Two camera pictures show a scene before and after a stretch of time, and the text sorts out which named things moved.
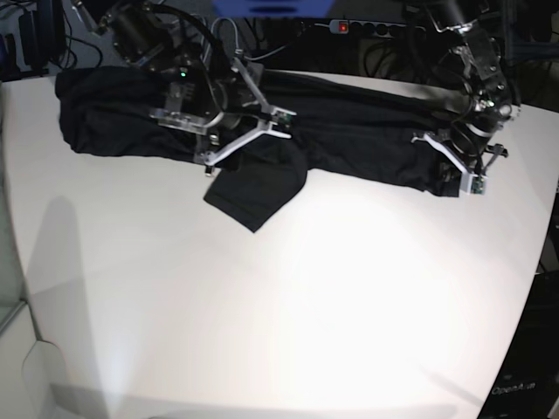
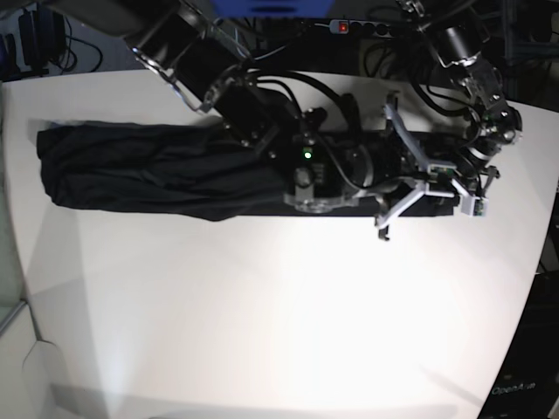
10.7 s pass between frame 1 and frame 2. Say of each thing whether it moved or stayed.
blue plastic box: stayed
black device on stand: stayed
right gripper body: moved
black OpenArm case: stayed
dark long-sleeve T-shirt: moved
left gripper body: moved
